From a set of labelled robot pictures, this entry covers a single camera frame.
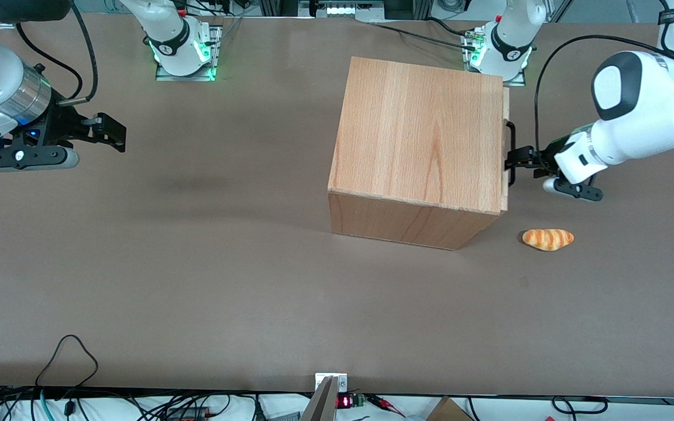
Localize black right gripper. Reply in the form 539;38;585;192
21;104;127;154

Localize small metal bracket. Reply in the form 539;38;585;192
315;373;349;393

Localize black coiled cable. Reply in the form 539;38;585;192
552;396;609;415

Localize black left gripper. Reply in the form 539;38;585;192
505;133;573;178

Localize orange black device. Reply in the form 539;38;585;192
166;406;211;421

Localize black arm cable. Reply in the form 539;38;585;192
15;3;99;107
534;34;674;154

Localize brown cardboard piece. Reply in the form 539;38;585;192
427;397;476;421

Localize slanted aluminium post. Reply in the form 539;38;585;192
300;376;338;421

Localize light wooden drawer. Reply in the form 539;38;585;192
500;87;511;213

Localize red clip lead wires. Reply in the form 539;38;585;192
366;394;406;418

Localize light wooden drawer cabinet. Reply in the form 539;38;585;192
328;57;504;251

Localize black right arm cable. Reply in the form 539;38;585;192
15;3;99;107

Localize striped toy bread roll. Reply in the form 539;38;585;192
522;228;575;252

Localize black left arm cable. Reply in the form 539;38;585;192
534;34;674;154

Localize looped black cable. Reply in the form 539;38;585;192
35;334;99;389

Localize thin black table cable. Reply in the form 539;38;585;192
370;22;479;52

